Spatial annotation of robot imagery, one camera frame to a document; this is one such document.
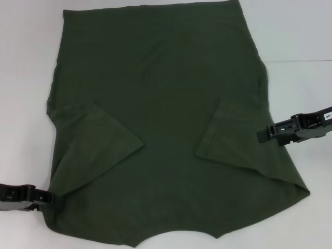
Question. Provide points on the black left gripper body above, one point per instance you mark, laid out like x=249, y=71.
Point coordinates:
x=13, y=199

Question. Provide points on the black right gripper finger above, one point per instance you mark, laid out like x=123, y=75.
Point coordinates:
x=282, y=128
x=263, y=137

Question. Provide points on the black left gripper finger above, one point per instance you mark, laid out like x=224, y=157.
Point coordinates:
x=45, y=197
x=33, y=207

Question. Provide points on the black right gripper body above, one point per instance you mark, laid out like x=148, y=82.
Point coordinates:
x=313, y=127

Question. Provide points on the dark green shirt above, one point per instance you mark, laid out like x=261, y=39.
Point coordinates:
x=168, y=90

